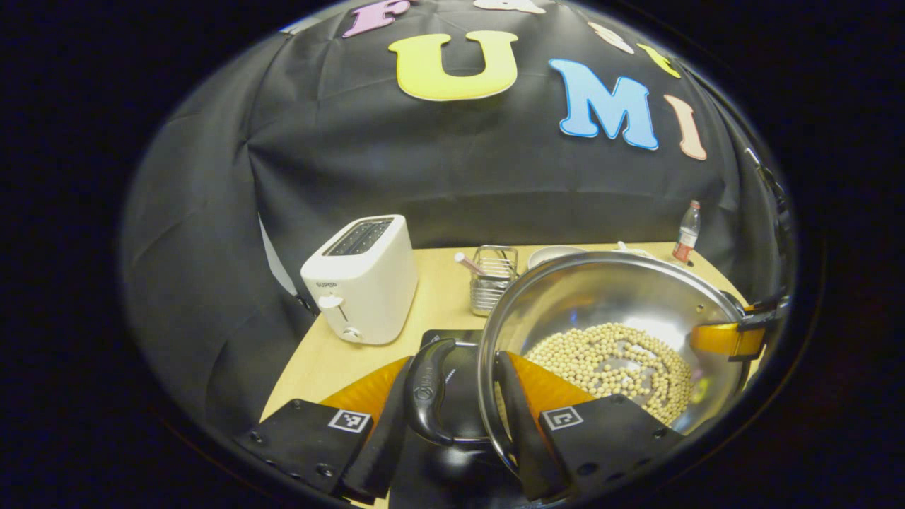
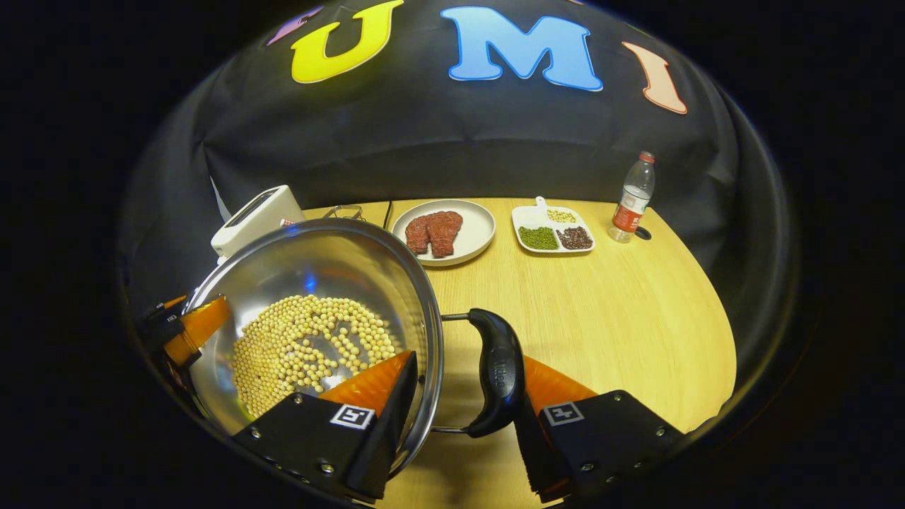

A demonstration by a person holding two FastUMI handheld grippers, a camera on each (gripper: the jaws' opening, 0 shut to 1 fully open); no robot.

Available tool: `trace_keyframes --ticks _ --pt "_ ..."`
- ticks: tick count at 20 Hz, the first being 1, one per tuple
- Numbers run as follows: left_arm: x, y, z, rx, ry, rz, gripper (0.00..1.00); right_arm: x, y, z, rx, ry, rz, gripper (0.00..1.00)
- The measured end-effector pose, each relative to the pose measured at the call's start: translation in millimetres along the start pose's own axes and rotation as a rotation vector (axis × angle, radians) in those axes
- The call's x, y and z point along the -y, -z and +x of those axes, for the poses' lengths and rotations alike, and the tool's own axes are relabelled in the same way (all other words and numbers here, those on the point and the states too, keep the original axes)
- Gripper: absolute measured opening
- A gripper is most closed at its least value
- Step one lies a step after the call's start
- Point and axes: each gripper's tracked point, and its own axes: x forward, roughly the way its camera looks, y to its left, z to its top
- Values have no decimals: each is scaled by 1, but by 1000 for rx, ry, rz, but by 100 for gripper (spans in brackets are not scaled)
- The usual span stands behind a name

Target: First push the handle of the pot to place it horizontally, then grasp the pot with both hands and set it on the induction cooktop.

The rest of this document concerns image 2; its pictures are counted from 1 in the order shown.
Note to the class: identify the black table grommet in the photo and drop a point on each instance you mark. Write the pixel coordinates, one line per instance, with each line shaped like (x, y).
(644, 234)

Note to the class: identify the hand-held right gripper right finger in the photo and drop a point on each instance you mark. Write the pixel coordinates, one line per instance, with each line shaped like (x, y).
(601, 438)

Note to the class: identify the white divided bean dish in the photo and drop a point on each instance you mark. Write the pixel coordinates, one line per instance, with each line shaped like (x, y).
(553, 230)

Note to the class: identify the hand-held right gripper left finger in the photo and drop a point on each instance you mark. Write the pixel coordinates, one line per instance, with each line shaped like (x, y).
(392, 424)

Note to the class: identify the stainless steel pot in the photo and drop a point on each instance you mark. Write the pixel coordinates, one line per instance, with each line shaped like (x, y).
(332, 261)

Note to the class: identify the white toaster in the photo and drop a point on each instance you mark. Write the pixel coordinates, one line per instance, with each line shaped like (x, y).
(258, 215)

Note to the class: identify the white round plate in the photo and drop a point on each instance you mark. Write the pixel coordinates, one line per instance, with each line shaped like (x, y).
(477, 230)

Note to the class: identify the pile of soybeans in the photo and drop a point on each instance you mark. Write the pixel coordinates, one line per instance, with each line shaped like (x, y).
(297, 346)

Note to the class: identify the clear plastic water bottle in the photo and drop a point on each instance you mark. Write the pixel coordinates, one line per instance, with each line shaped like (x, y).
(629, 208)

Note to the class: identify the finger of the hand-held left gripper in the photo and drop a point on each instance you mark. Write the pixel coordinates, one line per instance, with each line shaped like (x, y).
(201, 325)

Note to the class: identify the red meat slices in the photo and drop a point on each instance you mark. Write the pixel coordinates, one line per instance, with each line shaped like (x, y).
(437, 232)

